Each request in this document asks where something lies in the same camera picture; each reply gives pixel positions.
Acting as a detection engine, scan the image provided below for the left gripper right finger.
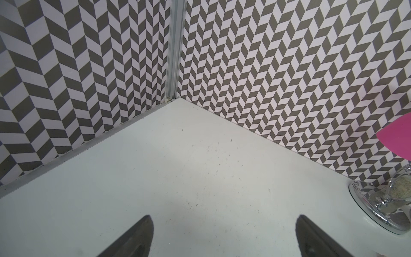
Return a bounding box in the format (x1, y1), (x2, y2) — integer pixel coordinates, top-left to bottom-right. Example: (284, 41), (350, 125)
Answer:
(295, 215), (353, 257)

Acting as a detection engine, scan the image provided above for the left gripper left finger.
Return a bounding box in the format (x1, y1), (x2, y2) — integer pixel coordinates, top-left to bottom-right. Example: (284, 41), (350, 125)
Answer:
(98, 215), (154, 257)

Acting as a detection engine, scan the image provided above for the chrome glass holder stand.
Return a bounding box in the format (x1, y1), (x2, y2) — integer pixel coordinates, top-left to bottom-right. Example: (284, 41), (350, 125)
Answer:
(348, 164), (411, 235)

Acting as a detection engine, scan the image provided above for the pink plastic wine glass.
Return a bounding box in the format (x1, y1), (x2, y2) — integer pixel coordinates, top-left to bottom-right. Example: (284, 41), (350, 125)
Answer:
(376, 112), (411, 161)

